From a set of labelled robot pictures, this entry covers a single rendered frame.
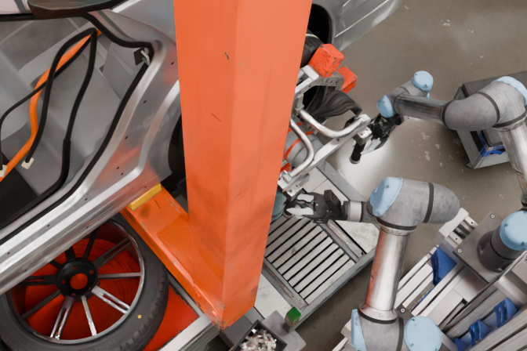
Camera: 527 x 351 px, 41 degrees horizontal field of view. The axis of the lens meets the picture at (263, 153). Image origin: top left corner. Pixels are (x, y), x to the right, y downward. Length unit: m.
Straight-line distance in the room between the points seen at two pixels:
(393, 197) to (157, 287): 1.08
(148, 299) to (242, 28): 1.78
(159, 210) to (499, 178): 1.81
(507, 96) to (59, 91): 1.46
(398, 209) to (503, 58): 2.23
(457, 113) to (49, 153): 1.41
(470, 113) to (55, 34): 1.44
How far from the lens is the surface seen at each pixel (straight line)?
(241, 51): 1.08
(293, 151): 2.49
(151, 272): 2.72
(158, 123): 2.26
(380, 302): 2.12
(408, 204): 2.01
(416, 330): 2.17
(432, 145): 3.68
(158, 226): 2.60
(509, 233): 2.39
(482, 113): 2.27
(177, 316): 2.91
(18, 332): 2.74
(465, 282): 2.62
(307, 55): 2.43
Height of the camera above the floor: 3.08
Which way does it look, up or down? 62 degrees down
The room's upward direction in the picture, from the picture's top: 8 degrees clockwise
